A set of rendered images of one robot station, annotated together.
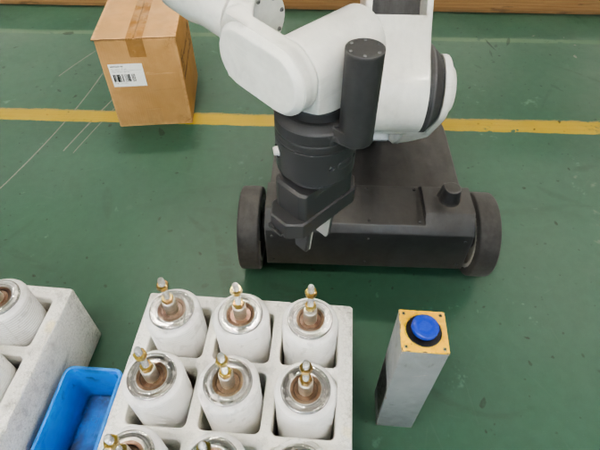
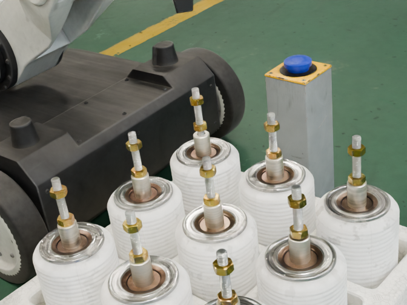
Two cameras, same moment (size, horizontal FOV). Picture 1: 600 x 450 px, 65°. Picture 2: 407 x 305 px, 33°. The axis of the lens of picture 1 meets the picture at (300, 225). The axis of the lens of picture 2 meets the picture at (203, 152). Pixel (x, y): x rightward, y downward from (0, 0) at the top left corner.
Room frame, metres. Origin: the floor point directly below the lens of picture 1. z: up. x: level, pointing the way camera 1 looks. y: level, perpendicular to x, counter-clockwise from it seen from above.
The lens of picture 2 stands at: (-0.12, 0.61, 0.72)
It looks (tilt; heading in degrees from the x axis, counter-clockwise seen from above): 30 degrees down; 310
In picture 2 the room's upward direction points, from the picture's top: 8 degrees counter-clockwise
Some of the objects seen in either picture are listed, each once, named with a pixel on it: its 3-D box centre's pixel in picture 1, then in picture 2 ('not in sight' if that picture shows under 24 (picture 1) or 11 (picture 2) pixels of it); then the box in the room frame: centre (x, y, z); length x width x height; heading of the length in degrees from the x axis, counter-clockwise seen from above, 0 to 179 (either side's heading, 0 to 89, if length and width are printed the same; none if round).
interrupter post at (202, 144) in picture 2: (310, 315); (202, 144); (0.40, -0.02, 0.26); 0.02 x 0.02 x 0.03
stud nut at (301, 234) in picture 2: not in sight; (298, 230); (0.18, 0.12, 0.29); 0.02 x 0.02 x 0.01; 43
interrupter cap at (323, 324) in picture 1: (310, 319); (203, 152); (0.40, -0.02, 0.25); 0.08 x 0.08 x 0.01
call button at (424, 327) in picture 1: (424, 329); (297, 65); (0.35, -0.19, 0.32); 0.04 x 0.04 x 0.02
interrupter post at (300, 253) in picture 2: not in sight; (299, 248); (0.18, 0.12, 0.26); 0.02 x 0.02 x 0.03
